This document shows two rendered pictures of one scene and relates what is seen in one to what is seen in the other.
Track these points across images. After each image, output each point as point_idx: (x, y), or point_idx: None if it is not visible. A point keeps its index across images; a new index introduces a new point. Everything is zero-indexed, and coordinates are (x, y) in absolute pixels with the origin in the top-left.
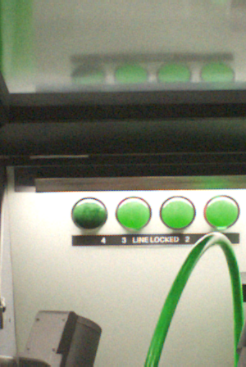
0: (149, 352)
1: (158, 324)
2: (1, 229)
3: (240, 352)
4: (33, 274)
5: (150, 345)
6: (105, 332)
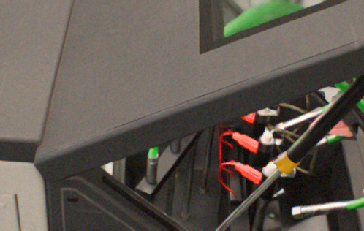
0: None
1: None
2: (145, 199)
3: None
4: None
5: None
6: None
